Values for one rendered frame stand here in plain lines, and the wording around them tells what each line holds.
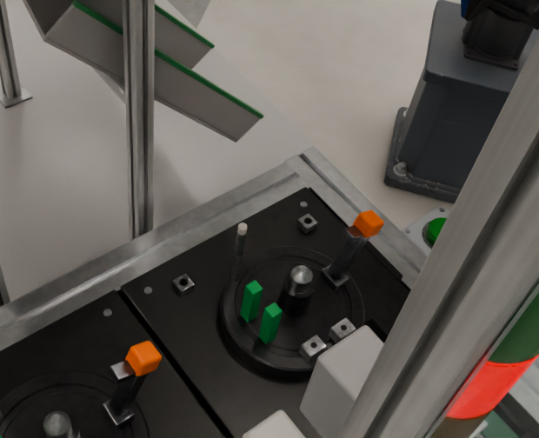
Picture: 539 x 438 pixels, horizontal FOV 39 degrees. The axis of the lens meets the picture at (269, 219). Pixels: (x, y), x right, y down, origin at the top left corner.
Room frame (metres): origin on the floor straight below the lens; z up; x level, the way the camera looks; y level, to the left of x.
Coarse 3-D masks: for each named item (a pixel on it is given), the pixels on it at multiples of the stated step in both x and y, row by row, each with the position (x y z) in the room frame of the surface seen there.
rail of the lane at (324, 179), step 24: (312, 168) 0.61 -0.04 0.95; (312, 192) 0.57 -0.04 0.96; (336, 192) 0.58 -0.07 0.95; (360, 192) 0.58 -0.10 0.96; (336, 216) 0.54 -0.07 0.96; (384, 216) 0.55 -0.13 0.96; (384, 240) 0.52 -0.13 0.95; (408, 240) 0.52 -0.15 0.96; (384, 264) 0.48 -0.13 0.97; (408, 264) 0.50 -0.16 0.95; (408, 288) 0.46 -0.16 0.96
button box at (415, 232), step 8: (440, 208) 0.58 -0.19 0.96; (424, 216) 0.56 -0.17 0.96; (432, 216) 0.57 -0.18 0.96; (440, 216) 0.57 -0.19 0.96; (416, 224) 0.55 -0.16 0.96; (424, 224) 0.55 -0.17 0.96; (408, 232) 0.54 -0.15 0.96; (416, 232) 0.54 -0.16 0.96; (424, 232) 0.54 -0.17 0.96; (416, 240) 0.53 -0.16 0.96; (424, 240) 0.53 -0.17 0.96; (424, 248) 0.52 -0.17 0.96
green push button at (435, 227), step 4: (432, 220) 0.55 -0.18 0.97; (436, 220) 0.55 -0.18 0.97; (440, 220) 0.55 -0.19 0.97; (444, 220) 0.55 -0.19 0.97; (432, 224) 0.54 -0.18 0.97; (436, 224) 0.54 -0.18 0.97; (440, 224) 0.55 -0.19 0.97; (428, 228) 0.54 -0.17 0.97; (432, 228) 0.54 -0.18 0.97; (436, 228) 0.54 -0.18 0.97; (440, 228) 0.54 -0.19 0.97; (428, 232) 0.53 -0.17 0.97; (432, 232) 0.53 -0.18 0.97; (436, 232) 0.53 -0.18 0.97; (428, 236) 0.53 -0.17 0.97; (432, 236) 0.53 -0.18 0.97; (436, 236) 0.53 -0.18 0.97; (428, 240) 0.53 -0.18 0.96; (432, 240) 0.52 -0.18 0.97; (432, 244) 0.52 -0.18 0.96
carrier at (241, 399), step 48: (240, 240) 0.41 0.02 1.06; (288, 240) 0.48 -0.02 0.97; (336, 240) 0.50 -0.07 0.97; (144, 288) 0.39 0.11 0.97; (240, 288) 0.40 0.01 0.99; (288, 288) 0.39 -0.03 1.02; (336, 288) 0.42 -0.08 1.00; (384, 288) 0.45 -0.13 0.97; (192, 336) 0.35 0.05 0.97; (240, 336) 0.35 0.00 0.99; (288, 336) 0.36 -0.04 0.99; (336, 336) 0.36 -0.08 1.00; (192, 384) 0.30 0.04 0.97; (240, 384) 0.31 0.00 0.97; (288, 384) 0.32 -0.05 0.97; (240, 432) 0.27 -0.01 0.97; (288, 432) 0.27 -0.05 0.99
